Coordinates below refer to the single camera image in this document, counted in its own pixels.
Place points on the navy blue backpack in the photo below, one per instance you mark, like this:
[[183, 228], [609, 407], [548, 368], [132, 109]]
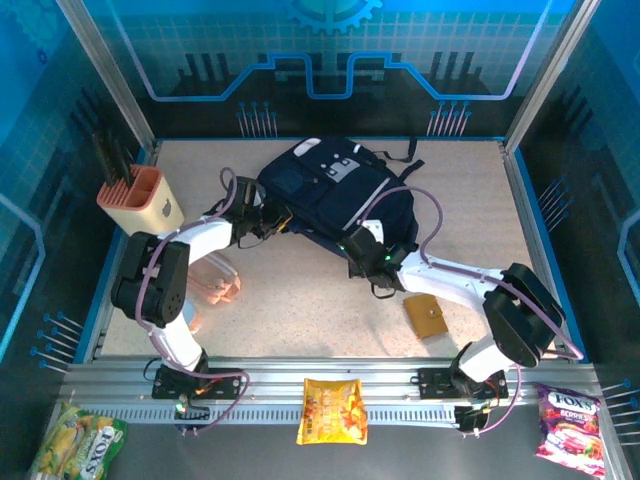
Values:
[[325, 195]]

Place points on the pink transparent pencil case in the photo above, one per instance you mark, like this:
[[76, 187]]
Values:
[[220, 290]]

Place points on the brown leather card wallet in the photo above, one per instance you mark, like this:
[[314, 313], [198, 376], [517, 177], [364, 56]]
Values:
[[425, 317]]

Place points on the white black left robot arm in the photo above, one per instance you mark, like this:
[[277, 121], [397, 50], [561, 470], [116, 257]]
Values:
[[210, 237]]

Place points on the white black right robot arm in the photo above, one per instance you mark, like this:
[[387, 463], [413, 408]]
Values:
[[450, 280]]

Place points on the beige orange knife block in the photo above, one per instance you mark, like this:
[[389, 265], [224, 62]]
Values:
[[145, 215]]

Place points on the yellow snack bag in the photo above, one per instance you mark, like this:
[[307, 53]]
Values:
[[331, 412]]

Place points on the purple Fox's candy bag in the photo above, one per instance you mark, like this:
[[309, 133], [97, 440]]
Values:
[[570, 430]]

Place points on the green Fox's candy bag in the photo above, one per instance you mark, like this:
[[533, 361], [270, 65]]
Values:
[[77, 445]]

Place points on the aluminium frame rail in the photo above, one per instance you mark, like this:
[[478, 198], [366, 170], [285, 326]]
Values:
[[280, 370]]

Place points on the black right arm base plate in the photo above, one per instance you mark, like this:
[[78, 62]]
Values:
[[432, 383]]

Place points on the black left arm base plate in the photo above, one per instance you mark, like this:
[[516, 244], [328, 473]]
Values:
[[165, 388]]

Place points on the aluminium corner post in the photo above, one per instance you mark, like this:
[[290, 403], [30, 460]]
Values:
[[101, 60], [552, 60]]

